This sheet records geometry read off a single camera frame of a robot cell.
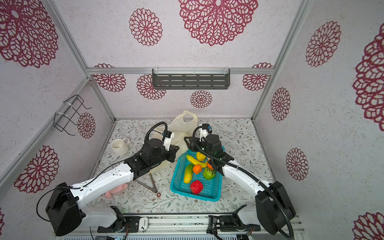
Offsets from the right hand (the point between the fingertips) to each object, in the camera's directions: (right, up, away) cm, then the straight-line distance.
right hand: (186, 136), depth 77 cm
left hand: (-4, -7, +1) cm, 8 cm away
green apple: (+13, -21, +7) cm, 26 cm away
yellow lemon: (+8, -13, +16) cm, 23 cm away
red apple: (+5, -27, +2) cm, 28 cm away
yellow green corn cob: (+1, -22, +10) cm, 24 cm away
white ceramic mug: (-44, -7, +21) cm, 50 cm away
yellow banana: (+5, -16, +16) cm, 24 cm away
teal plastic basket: (+5, -26, +12) cm, 29 cm away
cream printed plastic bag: (-2, +6, +19) cm, 20 cm away
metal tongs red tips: (-18, -30, +6) cm, 35 cm away
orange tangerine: (+6, -20, +11) cm, 24 cm away
